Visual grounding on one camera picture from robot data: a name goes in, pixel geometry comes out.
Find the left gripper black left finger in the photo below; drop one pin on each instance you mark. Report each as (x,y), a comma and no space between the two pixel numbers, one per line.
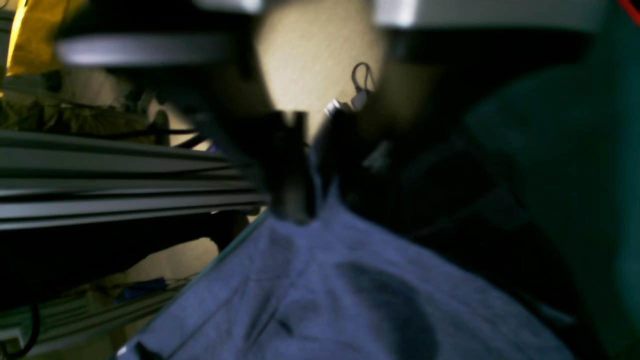
(203,61)

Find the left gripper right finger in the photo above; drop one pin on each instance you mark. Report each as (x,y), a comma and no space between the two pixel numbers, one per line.
(402,163)

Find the blue-grey T-shirt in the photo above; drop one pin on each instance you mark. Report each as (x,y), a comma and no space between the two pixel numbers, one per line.
(340,288)

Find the yellow bag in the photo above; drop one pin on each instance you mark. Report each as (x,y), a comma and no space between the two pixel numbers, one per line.
(31,49)

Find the teal table cloth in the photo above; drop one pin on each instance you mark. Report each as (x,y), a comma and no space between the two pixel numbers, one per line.
(570,139)

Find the aluminium frame rails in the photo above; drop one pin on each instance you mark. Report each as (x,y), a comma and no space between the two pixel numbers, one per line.
(49,180)

